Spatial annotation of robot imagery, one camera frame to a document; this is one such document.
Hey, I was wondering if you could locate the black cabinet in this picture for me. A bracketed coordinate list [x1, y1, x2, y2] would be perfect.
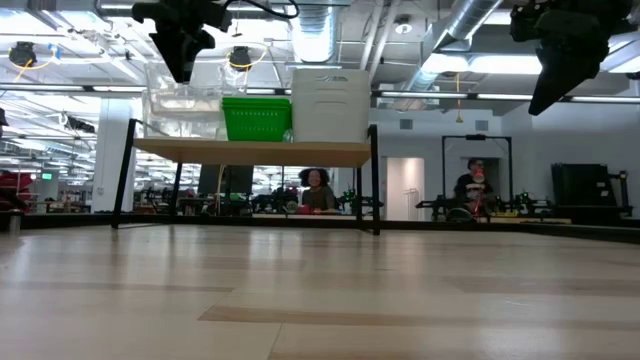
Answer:
[550, 162, 634, 220]

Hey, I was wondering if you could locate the black rig frame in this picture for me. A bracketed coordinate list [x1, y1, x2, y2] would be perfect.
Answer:
[441, 133, 514, 216]

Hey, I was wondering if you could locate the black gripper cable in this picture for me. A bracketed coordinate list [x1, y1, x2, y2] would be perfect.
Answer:
[223, 0, 301, 21]

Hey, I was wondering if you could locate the black monitor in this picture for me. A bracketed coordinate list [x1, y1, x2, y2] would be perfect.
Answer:
[198, 164, 255, 197]

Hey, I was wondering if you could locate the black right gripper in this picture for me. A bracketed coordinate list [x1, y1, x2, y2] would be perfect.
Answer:
[509, 0, 634, 117]

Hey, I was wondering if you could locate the black ceiling camera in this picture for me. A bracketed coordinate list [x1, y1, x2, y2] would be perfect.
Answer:
[228, 45, 254, 71]
[8, 41, 39, 69]

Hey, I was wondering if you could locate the red desk lamp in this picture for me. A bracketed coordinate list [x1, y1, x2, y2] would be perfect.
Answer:
[472, 168, 486, 216]

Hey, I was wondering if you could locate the white pillar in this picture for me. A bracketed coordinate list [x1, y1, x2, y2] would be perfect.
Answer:
[91, 97, 137, 215]

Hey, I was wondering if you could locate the black aluminium station frame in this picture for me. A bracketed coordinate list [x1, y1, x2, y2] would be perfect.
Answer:
[0, 211, 640, 246]

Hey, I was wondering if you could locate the green plastic basket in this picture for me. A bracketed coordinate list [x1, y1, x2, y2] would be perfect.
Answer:
[221, 102, 293, 143]
[221, 96, 293, 104]

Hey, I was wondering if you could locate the metal cup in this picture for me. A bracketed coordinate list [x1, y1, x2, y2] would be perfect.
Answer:
[6, 208, 24, 235]

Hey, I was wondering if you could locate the white door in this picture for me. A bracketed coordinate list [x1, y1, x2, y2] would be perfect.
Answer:
[385, 156, 426, 222]

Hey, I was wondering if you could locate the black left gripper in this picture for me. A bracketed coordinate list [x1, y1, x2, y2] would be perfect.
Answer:
[131, 0, 234, 84]

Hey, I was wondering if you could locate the wooden shelf with black frame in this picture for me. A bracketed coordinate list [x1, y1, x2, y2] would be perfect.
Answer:
[110, 118, 382, 236]

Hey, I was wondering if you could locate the red machine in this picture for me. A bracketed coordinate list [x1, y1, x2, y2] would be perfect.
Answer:
[0, 169, 32, 211]

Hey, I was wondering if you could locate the clear plastic basket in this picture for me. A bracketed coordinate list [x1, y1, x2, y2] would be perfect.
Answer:
[142, 88, 227, 112]
[141, 97, 228, 142]
[143, 61, 249, 104]

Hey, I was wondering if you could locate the person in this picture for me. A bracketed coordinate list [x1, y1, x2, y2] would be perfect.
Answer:
[453, 157, 495, 217]
[298, 167, 339, 216]

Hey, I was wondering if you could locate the silver ventilation duct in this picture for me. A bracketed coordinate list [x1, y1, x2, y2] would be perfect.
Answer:
[399, 0, 504, 96]
[288, 0, 342, 65]

